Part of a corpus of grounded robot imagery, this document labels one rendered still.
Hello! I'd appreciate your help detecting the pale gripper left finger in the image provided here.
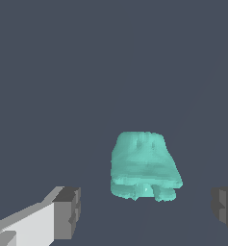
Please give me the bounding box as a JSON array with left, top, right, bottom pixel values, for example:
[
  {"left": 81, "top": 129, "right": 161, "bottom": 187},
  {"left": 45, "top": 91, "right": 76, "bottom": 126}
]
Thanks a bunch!
[{"left": 0, "top": 185, "right": 82, "bottom": 246}]

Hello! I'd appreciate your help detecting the teal blocky object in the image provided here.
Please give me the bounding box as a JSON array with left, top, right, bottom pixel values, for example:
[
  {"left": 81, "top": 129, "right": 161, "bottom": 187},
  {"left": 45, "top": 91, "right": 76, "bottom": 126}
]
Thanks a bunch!
[{"left": 110, "top": 131, "right": 184, "bottom": 203}]

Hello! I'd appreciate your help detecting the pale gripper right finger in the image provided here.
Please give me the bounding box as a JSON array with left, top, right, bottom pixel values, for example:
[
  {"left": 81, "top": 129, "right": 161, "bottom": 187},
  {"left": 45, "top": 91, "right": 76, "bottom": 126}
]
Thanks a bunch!
[{"left": 210, "top": 185, "right": 228, "bottom": 236}]

